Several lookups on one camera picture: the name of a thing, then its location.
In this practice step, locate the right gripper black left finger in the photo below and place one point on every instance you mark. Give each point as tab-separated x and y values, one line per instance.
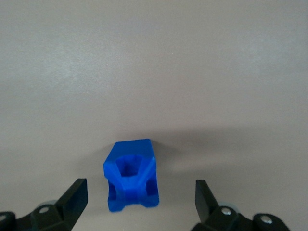
62	211

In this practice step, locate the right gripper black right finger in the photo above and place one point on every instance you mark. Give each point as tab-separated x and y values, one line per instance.
211	214

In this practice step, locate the blue plastic insert part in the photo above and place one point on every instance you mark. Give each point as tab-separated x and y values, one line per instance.
134	149

